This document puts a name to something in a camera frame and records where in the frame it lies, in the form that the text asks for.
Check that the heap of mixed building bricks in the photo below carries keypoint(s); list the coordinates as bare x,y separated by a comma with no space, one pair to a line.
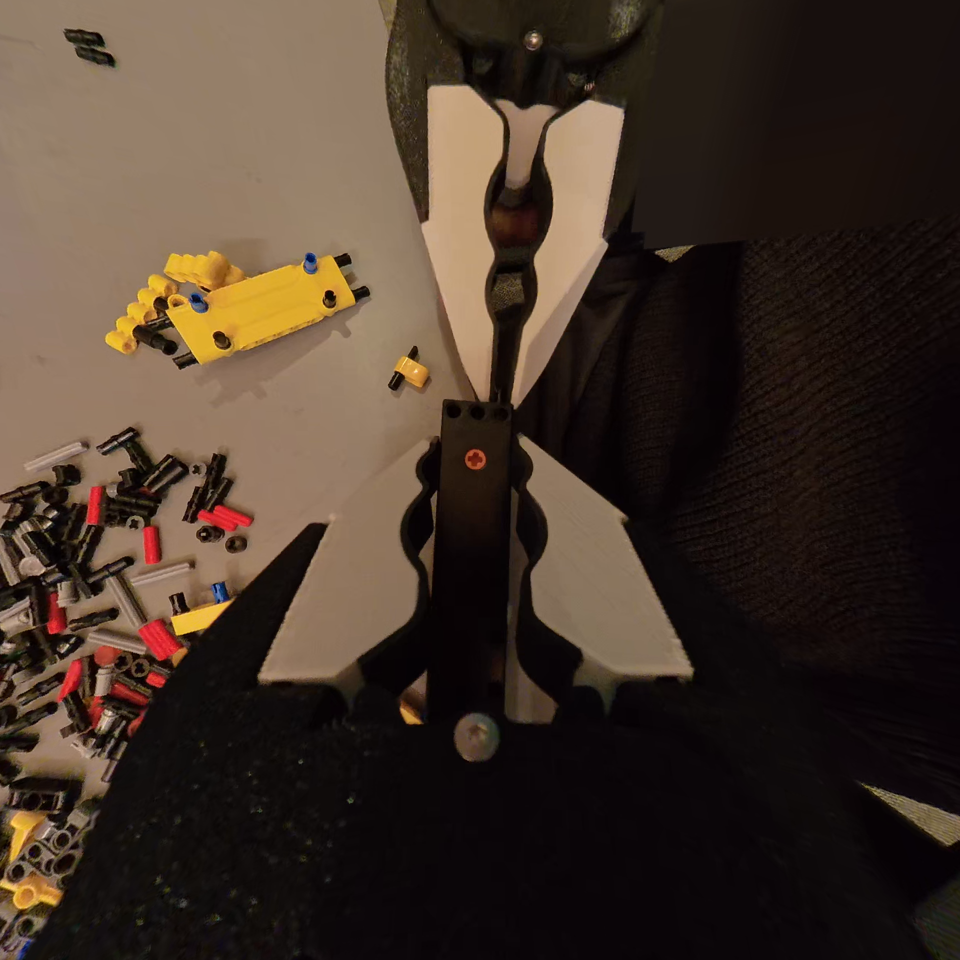
30,825

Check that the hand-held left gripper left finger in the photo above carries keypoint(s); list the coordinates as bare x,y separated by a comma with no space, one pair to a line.
337,600

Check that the black perforated block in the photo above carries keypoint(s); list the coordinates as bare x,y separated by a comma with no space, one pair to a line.
474,562

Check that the long yellow holed beam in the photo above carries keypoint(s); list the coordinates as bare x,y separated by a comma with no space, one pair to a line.
196,619

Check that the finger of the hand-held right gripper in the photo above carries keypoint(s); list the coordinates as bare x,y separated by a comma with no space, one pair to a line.
581,187
454,187

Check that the small yellow connector with pin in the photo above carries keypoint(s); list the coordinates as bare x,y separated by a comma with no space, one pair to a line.
412,369

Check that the yellow brick assembly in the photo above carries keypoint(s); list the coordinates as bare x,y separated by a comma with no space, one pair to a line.
255,307

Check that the pile of small connector pins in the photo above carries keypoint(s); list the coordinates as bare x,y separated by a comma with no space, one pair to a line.
94,504

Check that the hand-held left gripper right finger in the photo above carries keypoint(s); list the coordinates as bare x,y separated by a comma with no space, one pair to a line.
607,600

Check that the person's dark knit sweater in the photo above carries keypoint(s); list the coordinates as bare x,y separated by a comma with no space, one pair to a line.
787,450

